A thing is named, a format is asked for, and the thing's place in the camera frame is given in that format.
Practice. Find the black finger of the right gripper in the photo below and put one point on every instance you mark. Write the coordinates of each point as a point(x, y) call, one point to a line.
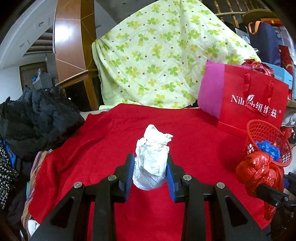
point(274, 197)

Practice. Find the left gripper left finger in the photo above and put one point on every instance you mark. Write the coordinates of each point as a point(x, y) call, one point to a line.
point(87, 212)

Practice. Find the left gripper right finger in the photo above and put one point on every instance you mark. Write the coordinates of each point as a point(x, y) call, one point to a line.
point(210, 206)

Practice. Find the red plastic bag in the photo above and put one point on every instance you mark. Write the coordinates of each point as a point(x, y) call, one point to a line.
point(258, 168)

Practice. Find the blue plastic bag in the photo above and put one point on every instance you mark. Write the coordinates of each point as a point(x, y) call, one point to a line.
point(267, 147)

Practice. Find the white plastic bag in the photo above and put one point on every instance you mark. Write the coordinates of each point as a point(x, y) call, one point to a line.
point(151, 159)

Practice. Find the red plastic mesh basket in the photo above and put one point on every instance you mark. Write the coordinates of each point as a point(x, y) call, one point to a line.
point(263, 136)

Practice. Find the striped cloth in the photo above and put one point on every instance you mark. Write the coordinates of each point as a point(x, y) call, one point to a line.
point(32, 182)

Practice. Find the red blanket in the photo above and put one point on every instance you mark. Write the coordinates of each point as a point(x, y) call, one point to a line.
point(189, 135)

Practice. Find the red Nilrich paper bag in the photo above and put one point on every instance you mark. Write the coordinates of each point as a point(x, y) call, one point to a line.
point(250, 95)

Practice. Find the black clothes pile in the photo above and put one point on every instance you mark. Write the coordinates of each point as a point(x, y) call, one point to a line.
point(39, 120)

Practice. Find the light blue box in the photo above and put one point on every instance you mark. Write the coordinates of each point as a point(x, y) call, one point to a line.
point(282, 75)

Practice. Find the magenta pillow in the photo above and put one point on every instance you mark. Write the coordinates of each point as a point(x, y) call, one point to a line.
point(211, 89)

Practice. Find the shiny red bag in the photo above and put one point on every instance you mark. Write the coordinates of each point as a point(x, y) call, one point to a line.
point(259, 67)

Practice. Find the wooden headboard cabinet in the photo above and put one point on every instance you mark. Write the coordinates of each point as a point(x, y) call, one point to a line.
point(82, 90)

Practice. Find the navy blue bag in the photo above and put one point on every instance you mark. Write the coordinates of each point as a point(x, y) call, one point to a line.
point(263, 37)

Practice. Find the straw hat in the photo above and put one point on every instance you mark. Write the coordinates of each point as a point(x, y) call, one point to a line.
point(257, 14)

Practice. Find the wooden stair railing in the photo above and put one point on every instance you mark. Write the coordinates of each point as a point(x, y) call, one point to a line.
point(232, 11)

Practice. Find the green clover patterned quilt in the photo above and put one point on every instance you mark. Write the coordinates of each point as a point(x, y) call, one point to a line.
point(157, 56)

